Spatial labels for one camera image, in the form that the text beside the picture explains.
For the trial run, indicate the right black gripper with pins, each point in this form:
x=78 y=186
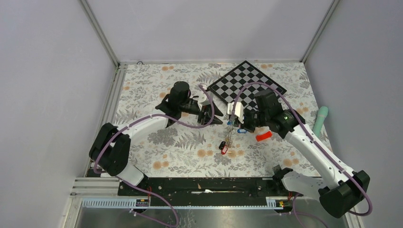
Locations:
x=246 y=127

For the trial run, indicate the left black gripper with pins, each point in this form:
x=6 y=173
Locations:
x=206 y=118

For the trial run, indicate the large grey metal keyring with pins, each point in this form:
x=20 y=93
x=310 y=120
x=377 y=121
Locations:
x=231 y=130

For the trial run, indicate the black key fob with key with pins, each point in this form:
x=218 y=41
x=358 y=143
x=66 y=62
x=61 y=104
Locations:
x=222 y=145

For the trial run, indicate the red key tag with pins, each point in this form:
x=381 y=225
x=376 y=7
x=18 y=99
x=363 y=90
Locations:
x=224 y=150

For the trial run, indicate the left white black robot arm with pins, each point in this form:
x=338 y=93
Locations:
x=110 y=150

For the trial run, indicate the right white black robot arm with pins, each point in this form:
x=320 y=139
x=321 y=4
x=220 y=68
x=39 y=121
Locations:
x=340 y=188

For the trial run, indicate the red plastic block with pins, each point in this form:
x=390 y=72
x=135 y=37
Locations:
x=263 y=136

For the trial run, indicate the floral table mat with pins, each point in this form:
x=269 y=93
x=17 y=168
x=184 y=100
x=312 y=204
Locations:
x=180 y=150

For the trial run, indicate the black white checkerboard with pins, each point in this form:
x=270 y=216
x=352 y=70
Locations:
x=228 y=86

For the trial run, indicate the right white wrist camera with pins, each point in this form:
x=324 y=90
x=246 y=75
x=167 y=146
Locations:
x=235 y=112

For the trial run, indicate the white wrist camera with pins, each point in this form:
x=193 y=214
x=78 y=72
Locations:
x=205 y=98
x=235 y=112

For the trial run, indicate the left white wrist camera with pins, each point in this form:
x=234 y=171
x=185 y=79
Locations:
x=205 y=98

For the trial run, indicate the mint green cylinder handle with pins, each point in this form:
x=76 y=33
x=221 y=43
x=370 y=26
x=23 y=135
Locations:
x=319 y=122

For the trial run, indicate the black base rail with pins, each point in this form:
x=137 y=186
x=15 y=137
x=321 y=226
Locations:
x=207 y=188

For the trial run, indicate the white slotted cable duct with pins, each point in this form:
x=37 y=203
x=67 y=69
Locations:
x=143 y=203

